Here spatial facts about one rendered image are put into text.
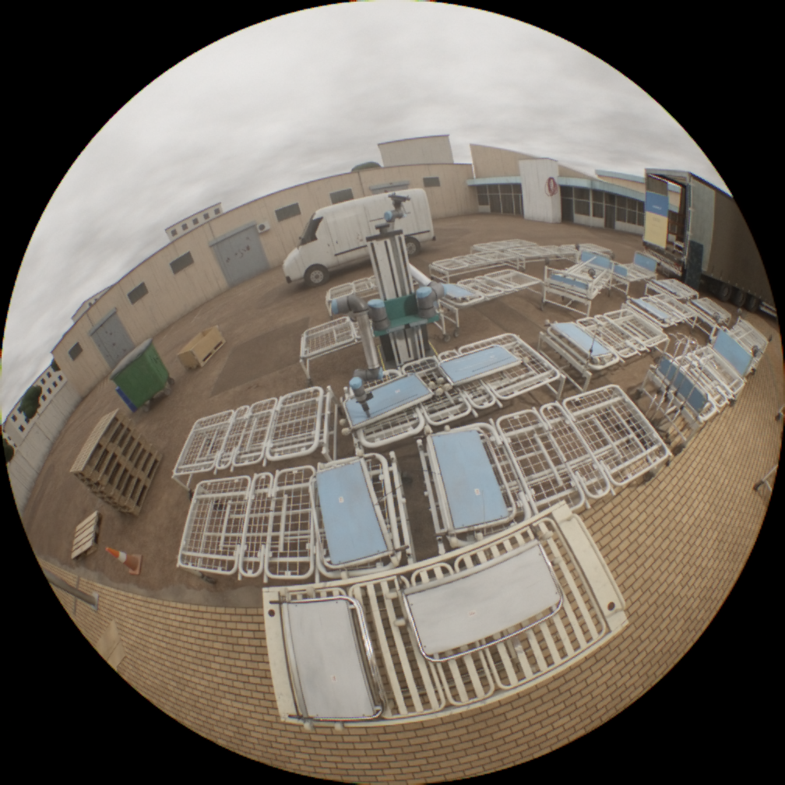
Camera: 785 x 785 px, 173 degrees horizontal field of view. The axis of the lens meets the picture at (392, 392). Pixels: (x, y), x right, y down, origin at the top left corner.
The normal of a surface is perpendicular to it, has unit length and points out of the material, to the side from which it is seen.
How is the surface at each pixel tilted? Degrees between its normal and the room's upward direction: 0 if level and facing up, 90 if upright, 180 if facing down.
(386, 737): 0
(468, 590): 6
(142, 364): 94
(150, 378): 94
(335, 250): 88
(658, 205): 89
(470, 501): 7
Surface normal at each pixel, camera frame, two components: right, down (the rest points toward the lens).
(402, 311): 0.18, 0.62
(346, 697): -0.14, -0.74
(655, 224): -0.96, 0.27
